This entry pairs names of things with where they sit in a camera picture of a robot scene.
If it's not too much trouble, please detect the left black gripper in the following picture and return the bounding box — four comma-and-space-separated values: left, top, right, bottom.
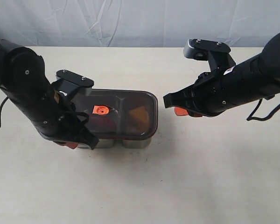
30, 91, 99, 149

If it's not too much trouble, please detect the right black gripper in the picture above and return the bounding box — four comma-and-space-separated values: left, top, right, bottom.
163, 69, 237, 117

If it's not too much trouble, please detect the red toy sausage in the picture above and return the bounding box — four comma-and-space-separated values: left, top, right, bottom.
87, 114, 117, 133

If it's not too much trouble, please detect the yellow toy cheese wedge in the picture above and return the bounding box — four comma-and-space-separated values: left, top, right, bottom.
128, 106, 149, 131

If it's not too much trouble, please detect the dark transparent lid orange valve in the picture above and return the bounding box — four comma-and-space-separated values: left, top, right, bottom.
84, 89, 159, 141

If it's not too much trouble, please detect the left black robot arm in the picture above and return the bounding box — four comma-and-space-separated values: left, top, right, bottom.
0, 39, 99, 149

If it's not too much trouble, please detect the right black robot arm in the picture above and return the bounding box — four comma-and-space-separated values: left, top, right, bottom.
163, 33, 280, 117

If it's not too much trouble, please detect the steel two-compartment lunch box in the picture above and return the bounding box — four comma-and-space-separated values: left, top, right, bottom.
77, 89, 158, 149

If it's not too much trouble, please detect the wrinkled blue-grey backdrop cloth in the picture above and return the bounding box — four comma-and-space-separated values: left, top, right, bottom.
0, 0, 280, 47

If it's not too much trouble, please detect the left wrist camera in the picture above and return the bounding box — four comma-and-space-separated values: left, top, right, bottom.
52, 70, 94, 101

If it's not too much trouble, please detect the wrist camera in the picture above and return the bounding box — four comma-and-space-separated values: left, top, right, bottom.
52, 70, 94, 101
183, 39, 236, 71

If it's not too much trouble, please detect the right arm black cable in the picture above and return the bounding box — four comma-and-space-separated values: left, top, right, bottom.
246, 95, 280, 121

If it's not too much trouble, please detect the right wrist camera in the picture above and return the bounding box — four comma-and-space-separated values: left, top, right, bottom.
183, 39, 236, 71

